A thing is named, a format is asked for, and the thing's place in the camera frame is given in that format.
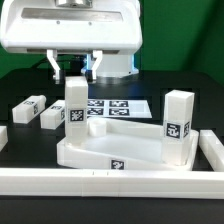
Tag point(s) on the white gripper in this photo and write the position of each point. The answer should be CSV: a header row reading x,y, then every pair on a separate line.
x,y
37,26

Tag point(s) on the white desk top tray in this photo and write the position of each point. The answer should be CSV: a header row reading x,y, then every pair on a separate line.
x,y
122,145

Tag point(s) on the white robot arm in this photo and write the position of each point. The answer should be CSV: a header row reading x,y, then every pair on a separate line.
x,y
112,66

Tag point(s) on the tag sheet on table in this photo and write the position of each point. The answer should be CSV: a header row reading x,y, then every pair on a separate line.
x,y
118,108

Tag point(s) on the white left fence piece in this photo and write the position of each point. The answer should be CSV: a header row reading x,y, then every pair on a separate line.
x,y
3,137

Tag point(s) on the white front fence bar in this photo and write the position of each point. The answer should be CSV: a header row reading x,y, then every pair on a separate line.
x,y
111,183

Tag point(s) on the white fence bar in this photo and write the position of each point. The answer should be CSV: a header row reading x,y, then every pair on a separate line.
x,y
213,149
111,183

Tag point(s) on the white right fence bar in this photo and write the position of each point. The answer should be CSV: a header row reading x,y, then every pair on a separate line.
x,y
213,149

